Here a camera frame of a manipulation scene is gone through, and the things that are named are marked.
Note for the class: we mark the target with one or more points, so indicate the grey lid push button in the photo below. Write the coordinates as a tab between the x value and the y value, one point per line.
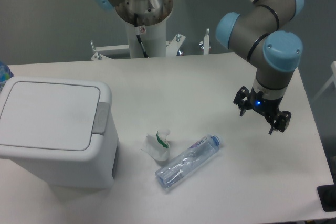
101	118

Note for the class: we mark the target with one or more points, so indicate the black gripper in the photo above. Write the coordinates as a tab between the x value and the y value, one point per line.
265	107

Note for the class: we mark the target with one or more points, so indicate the white trash can lid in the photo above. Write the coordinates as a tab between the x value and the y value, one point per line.
47	115

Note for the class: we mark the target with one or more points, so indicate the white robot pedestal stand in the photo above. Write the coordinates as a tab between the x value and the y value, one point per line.
145	25

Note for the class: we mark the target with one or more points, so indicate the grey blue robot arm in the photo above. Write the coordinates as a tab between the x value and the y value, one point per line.
256	37

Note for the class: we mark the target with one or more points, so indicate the clear plastic water bottle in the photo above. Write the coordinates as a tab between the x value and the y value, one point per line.
188	161

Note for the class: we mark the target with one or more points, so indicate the crumpled white paper cup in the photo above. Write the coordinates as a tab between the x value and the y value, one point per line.
157	146

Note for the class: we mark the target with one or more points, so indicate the white frame at right edge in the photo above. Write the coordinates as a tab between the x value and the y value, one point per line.
328	83

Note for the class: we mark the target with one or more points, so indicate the white plastic trash can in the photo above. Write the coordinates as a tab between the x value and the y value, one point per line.
93	167

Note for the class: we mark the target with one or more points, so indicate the black device at table edge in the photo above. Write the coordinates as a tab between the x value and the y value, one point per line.
327	197

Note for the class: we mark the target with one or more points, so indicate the blue labelled bottle at edge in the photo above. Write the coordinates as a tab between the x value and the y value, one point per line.
5	73

